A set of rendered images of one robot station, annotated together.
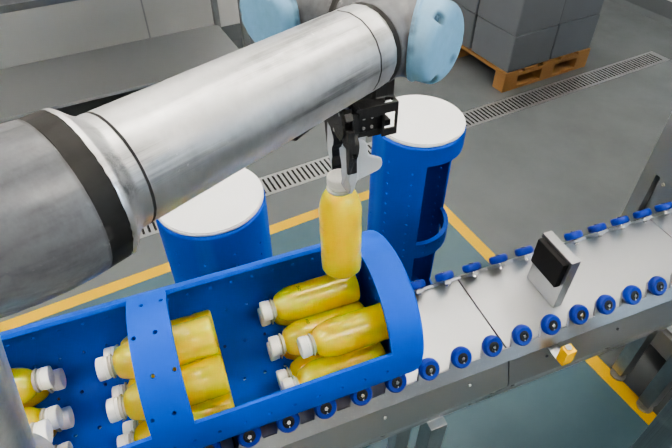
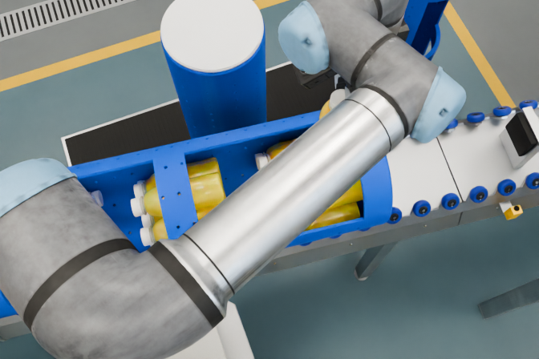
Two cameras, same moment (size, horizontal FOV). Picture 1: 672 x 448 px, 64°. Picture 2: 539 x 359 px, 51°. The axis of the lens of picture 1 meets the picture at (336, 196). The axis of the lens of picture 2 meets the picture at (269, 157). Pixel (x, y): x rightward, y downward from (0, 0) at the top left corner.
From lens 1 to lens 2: 0.36 m
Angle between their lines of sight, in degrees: 25
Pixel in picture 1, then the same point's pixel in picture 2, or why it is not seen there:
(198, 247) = (202, 79)
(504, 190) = not seen: outside the picture
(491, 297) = (460, 152)
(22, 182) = (174, 320)
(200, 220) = (204, 54)
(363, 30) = (380, 131)
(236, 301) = (237, 146)
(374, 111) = not seen: hidden behind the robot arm
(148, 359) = (175, 215)
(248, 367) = not seen: hidden behind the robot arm
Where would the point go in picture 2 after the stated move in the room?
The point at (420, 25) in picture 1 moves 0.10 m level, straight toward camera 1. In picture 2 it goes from (427, 117) to (409, 205)
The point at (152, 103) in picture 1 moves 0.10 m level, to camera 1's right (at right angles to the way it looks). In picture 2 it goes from (234, 239) to (345, 252)
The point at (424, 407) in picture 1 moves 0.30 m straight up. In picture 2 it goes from (383, 238) to (410, 201)
